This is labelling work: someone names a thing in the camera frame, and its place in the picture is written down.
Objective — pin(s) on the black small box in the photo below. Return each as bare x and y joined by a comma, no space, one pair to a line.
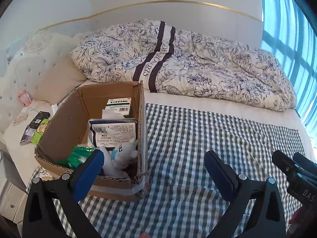
34,124

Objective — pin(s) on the checkered green white cloth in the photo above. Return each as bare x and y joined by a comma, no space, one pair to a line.
182,200

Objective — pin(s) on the white tufted headboard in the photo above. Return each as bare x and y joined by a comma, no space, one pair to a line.
41,52

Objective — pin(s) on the green plastic bag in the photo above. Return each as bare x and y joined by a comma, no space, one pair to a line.
78,156

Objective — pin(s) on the floral phone case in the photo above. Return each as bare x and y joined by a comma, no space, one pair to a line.
20,118

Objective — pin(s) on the dark booklet packet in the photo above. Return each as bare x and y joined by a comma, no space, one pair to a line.
27,135

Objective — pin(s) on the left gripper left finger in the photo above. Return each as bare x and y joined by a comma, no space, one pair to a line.
41,218

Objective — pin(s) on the floral patterned duvet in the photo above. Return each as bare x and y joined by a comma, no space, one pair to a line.
181,62

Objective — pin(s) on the green wet wipes pack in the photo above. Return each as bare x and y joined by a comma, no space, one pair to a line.
39,131

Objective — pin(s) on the black framed tissue pack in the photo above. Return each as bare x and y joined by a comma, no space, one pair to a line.
111,132

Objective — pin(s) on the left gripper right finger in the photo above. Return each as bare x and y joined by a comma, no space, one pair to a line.
267,214

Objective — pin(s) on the person right hand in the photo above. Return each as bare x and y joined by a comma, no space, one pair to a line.
302,223

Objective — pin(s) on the brown cardboard box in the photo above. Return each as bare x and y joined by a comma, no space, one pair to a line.
69,128

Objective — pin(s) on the white bedside drawer unit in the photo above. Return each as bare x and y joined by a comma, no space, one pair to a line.
12,202

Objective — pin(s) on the green white medicine box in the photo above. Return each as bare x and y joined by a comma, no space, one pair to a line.
119,105

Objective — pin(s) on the beige pillow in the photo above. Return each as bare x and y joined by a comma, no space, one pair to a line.
58,82

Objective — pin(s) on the white plush rabbit toy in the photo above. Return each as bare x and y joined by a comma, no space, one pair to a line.
119,158

